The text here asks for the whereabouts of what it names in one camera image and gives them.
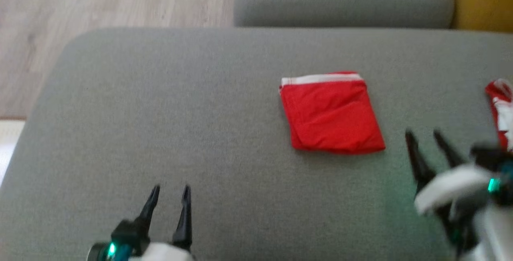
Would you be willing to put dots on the right gripper white green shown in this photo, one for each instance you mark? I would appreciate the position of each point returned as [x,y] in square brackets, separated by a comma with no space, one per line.
[453,187]

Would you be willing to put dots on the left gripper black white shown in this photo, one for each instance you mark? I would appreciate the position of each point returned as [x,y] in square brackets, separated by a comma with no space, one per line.
[160,253]

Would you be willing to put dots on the red jersey with white panel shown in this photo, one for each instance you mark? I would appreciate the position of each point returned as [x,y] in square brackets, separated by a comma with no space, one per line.
[497,104]

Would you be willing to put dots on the red shorts with white stripe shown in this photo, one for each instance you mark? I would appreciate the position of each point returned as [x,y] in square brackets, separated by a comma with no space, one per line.
[332,116]

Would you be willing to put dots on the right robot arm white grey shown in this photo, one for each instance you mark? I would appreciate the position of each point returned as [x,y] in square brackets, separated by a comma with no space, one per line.
[497,233]

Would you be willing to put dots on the large grey sofa seat cushion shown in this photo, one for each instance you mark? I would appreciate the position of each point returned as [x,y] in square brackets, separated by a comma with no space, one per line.
[200,112]

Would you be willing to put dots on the yellow cushion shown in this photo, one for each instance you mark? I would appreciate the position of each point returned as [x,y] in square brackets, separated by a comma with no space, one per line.
[485,0]

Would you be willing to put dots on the white object with brown edge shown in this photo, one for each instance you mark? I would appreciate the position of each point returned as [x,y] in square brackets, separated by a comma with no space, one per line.
[8,148]

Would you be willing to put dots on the grey sofa cushion rounded end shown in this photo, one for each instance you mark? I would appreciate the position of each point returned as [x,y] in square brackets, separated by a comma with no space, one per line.
[340,0]

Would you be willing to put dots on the left wrist camera black cylinder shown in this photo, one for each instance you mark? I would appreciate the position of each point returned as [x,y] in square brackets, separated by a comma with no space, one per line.
[98,253]

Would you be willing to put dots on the wrist camera black cylinder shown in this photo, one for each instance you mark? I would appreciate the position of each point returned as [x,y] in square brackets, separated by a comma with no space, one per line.
[98,253]
[503,193]

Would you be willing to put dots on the right wrist camera black cylinder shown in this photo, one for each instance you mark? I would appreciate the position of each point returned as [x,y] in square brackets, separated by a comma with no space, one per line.
[503,193]

